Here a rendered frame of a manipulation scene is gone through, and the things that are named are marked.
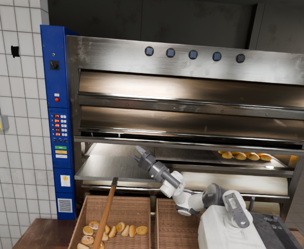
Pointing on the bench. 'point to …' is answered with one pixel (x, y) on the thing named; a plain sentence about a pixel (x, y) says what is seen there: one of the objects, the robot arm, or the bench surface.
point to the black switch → (54, 64)
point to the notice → (65, 181)
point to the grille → (64, 205)
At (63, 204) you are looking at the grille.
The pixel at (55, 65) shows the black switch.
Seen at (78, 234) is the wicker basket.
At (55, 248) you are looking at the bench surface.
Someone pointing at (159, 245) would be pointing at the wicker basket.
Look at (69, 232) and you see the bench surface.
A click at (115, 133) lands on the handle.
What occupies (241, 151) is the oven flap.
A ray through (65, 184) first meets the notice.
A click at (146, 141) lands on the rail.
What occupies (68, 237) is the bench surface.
